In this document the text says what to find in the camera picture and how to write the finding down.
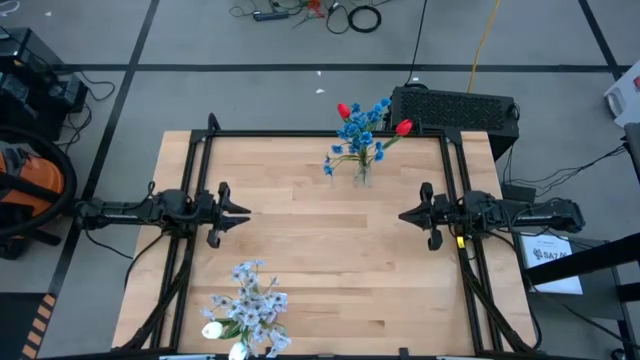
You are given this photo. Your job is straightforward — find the black mesh computer case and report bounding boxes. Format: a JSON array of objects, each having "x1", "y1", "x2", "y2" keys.
[{"x1": 387, "y1": 85, "x2": 521, "y2": 161}]

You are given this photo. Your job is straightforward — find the black metal stand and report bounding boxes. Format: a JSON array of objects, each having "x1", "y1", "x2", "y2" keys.
[{"x1": 522, "y1": 234, "x2": 640, "y2": 360}]

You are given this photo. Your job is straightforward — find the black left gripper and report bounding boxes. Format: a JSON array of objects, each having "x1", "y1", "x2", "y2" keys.
[{"x1": 197, "y1": 182, "x2": 251, "y2": 250}]

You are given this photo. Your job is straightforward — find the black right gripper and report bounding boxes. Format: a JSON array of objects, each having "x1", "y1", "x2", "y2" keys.
[{"x1": 398, "y1": 182, "x2": 464, "y2": 251}]

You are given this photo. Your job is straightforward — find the blue artificial flower bunch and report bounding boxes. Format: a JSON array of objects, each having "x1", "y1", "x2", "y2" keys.
[
  {"x1": 322, "y1": 127, "x2": 386, "y2": 177},
  {"x1": 349, "y1": 97, "x2": 394, "y2": 151}
]

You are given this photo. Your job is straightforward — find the hazard striped floor mat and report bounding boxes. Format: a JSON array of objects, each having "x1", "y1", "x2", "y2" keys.
[{"x1": 0, "y1": 292, "x2": 57, "y2": 360}]

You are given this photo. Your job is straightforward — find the black power adapter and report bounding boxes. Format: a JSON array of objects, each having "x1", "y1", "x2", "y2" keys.
[{"x1": 501, "y1": 183, "x2": 537, "y2": 203}]

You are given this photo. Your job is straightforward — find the orange black vacuum cleaner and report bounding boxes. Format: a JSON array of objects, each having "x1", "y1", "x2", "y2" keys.
[{"x1": 0, "y1": 124, "x2": 80, "y2": 239}]

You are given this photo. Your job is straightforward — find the coiled black cable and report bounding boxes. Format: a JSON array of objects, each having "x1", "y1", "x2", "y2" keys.
[{"x1": 346, "y1": 4, "x2": 383, "y2": 35}]

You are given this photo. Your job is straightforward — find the clear glass vase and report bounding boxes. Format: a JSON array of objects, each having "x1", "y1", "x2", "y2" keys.
[{"x1": 352, "y1": 159, "x2": 374, "y2": 189}]

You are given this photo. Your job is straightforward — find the black power strip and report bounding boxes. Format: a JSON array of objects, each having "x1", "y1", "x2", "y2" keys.
[{"x1": 252, "y1": 9, "x2": 291, "y2": 23}]

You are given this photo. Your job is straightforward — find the black equipment case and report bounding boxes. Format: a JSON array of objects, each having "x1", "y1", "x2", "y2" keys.
[{"x1": 0, "y1": 27, "x2": 90, "y2": 142}]

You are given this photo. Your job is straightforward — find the white printed sheet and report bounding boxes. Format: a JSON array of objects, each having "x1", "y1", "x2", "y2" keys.
[{"x1": 518, "y1": 231, "x2": 585, "y2": 296}]

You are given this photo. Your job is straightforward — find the black aluminium table frame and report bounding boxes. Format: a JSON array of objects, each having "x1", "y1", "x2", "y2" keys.
[{"x1": 119, "y1": 113, "x2": 539, "y2": 360}]

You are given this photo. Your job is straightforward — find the red artificial tulip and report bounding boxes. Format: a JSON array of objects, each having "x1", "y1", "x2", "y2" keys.
[
  {"x1": 336, "y1": 102, "x2": 364, "y2": 169},
  {"x1": 364, "y1": 118, "x2": 415, "y2": 166}
]

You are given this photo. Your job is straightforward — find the white artificial tulip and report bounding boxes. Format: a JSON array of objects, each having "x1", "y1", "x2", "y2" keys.
[{"x1": 201, "y1": 320, "x2": 244, "y2": 341}]

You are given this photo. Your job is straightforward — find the yellow cable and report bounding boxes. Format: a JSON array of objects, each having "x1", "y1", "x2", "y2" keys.
[{"x1": 467, "y1": 0, "x2": 502, "y2": 94}]

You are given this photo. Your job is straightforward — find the black hanging cable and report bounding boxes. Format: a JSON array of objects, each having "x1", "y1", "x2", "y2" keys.
[{"x1": 403, "y1": 0, "x2": 429, "y2": 86}]

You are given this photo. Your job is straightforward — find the white box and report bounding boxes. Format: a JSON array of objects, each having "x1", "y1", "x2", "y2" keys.
[{"x1": 603, "y1": 59, "x2": 640, "y2": 129}]

